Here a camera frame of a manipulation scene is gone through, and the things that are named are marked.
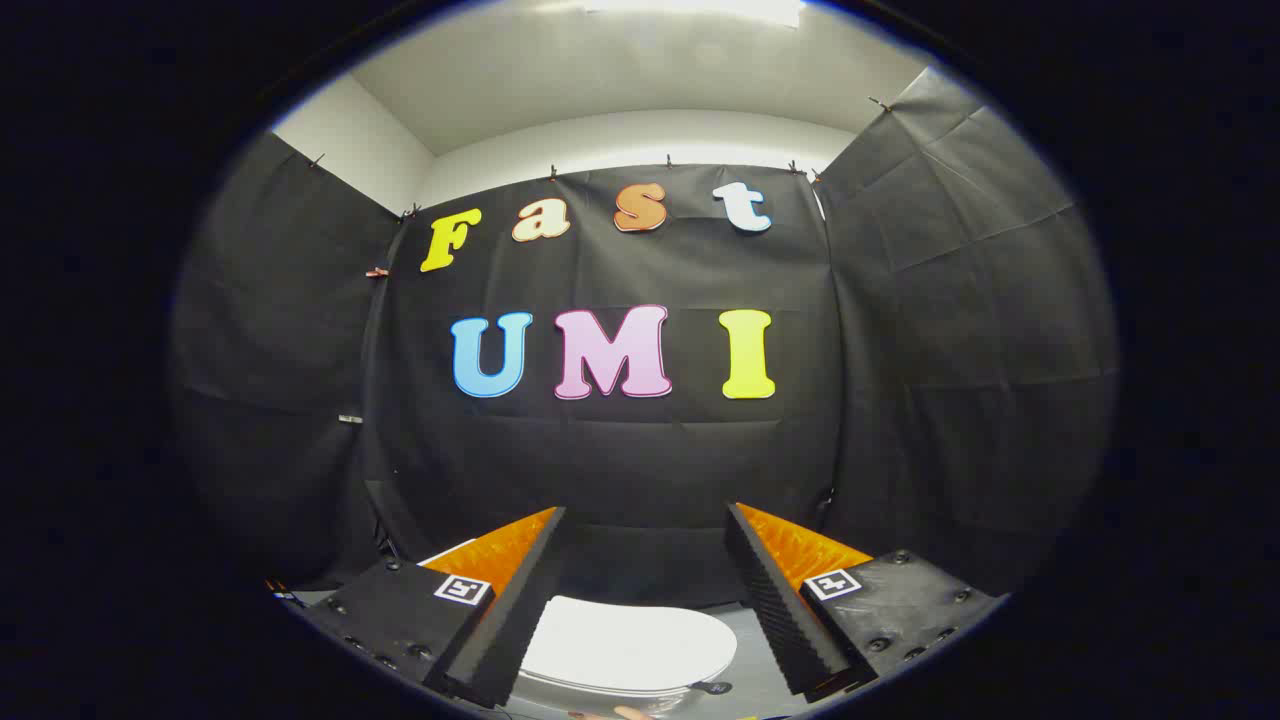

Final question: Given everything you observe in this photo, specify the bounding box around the black backdrop cloth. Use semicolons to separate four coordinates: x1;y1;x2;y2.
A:
170;68;1119;607

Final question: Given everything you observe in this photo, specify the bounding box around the ceiling light panel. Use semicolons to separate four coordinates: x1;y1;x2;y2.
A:
585;0;804;28

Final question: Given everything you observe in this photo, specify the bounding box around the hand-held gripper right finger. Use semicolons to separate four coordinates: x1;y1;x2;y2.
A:
726;502;1007;702

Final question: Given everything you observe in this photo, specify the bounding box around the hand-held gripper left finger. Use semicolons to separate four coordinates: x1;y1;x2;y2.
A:
298;506;568;710

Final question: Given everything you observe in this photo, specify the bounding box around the row of dark cloth clips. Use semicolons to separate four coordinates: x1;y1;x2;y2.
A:
308;95;894;221

